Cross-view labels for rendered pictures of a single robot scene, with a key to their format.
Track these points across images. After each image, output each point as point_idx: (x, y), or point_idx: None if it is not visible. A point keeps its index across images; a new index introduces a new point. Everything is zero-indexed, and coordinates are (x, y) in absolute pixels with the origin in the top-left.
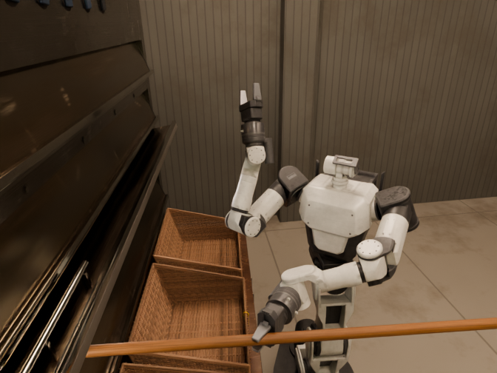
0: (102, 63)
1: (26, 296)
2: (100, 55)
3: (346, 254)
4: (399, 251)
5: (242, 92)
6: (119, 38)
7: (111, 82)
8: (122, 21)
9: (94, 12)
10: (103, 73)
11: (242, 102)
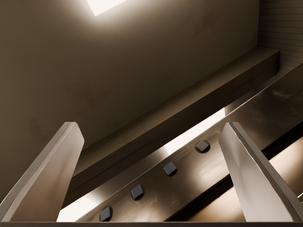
0: (227, 198)
1: None
2: (229, 188)
3: None
4: None
5: (223, 142)
6: (262, 140)
7: (241, 220)
8: (265, 117)
9: (186, 165)
10: (224, 214)
11: (249, 208)
